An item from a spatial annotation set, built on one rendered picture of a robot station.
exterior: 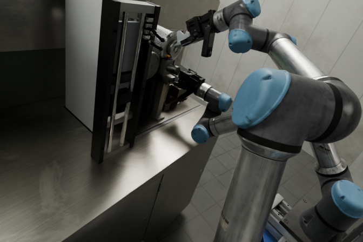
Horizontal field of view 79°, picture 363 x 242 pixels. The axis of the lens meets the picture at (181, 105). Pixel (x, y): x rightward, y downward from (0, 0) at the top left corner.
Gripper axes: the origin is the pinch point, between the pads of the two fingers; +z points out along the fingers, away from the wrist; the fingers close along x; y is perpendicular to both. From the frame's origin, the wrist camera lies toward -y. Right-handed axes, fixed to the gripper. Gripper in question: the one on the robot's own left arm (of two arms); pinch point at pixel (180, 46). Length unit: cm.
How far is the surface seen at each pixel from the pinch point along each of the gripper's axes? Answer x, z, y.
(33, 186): 62, 20, -32
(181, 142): 7.6, 9.1, -40.8
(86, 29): 35.2, 9.2, 11.0
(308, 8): -245, -17, 26
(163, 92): 4.2, 13.8, -16.9
